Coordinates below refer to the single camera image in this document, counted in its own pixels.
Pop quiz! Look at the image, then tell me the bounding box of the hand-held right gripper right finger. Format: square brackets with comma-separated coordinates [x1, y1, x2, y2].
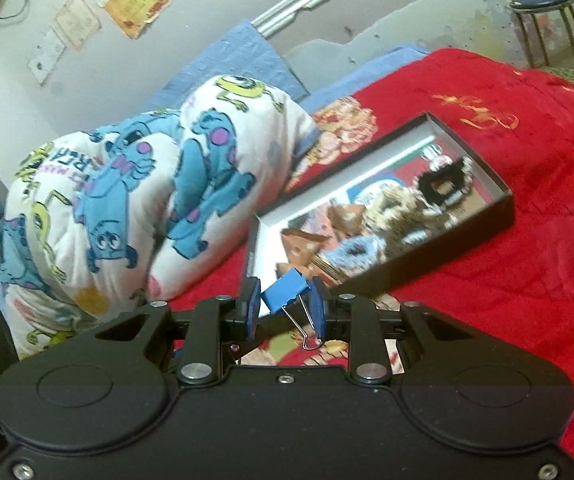
[309, 277, 468, 386]

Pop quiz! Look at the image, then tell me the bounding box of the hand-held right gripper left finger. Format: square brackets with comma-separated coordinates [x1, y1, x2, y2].
[94, 277, 263, 386]

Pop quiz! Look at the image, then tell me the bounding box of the blue binder clip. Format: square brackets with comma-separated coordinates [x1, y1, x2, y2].
[261, 268, 325, 351]

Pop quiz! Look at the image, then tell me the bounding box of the blue fuzzy scrunchie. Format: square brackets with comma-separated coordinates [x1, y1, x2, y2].
[336, 237, 388, 273]

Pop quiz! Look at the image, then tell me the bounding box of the black shallow cardboard box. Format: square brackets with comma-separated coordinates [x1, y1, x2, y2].
[247, 111, 515, 321]

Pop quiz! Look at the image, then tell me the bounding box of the white frilly scrunchie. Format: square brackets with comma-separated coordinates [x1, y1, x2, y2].
[417, 195, 470, 231]

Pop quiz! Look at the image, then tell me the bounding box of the black lace scrunchie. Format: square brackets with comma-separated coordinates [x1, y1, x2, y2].
[414, 157, 475, 208]

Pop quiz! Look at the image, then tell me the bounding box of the cartoon monster printed comforter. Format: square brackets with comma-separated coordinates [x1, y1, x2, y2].
[0, 74, 318, 361]

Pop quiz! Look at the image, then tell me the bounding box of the blue bed sheet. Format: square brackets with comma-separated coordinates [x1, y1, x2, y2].
[302, 46, 433, 111]

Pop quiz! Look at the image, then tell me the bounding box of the red bear printed blanket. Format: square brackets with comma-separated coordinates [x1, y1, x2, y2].
[167, 47, 574, 471]

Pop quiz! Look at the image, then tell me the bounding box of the blue pillow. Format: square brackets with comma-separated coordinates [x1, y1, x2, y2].
[154, 20, 313, 111]

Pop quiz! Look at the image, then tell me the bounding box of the framed wall certificate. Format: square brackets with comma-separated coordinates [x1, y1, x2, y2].
[49, 0, 102, 51]
[27, 27, 68, 86]

